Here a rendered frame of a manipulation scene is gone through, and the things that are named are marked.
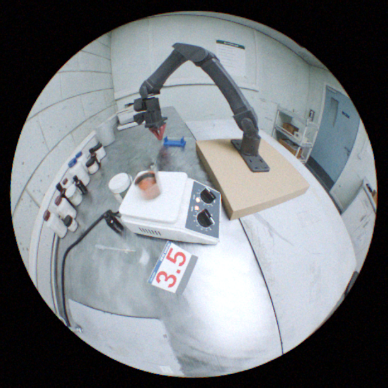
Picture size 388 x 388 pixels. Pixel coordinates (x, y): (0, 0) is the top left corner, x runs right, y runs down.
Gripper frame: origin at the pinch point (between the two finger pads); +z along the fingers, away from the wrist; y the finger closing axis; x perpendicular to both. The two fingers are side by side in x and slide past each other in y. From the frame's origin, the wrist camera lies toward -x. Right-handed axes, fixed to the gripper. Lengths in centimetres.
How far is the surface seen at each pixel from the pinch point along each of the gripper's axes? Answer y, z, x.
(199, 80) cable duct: -116, -29, -7
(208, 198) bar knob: 31.3, -1.4, 28.3
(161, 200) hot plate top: 36.7, -5.2, 21.0
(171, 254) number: 44, 1, 24
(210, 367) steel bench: 71, 4, 39
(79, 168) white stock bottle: 31.9, -7.1, -21.4
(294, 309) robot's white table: 54, 5, 55
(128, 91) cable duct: -75, -33, -79
